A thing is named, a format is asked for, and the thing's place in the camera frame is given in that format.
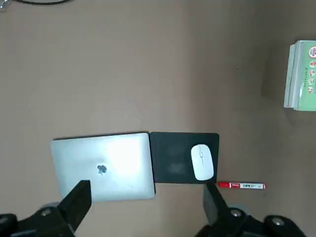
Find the red and white marker pen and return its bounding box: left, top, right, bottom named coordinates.
left=217, top=182, right=267, bottom=191

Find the black mouse mat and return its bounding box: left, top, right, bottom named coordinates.
left=150, top=132, right=220, bottom=185

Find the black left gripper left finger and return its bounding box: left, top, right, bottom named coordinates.
left=0, top=179, right=93, bottom=237

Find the silver laptop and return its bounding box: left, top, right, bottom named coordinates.
left=50, top=132, right=157, bottom=203

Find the white computer mouse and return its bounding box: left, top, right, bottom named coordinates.
left=191, top=144, right=215, bottom=181

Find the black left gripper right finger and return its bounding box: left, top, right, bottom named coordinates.
left=197, top=181, right=307, bottom=237

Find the colourful fruit cover book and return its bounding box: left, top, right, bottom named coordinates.
left=293, top=40, right=316, bottom=112

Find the white and blue book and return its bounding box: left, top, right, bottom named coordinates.
left=283, top=40, right=302, bottom=110

